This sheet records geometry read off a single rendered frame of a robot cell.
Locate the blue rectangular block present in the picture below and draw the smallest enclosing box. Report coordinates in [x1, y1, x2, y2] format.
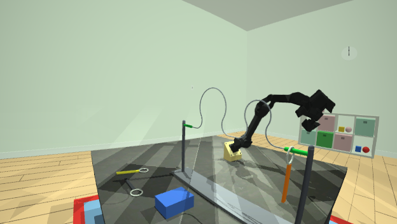
[155, 187, 194, 219]

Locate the white loop with dark grey handle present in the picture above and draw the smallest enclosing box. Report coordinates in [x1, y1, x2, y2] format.
[124, 178, 143, 197]

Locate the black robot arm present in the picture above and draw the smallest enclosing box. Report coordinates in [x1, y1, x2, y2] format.
[229, 89, 330, 153]

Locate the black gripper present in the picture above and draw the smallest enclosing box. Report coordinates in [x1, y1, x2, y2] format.
[302, 100, 335, 132]

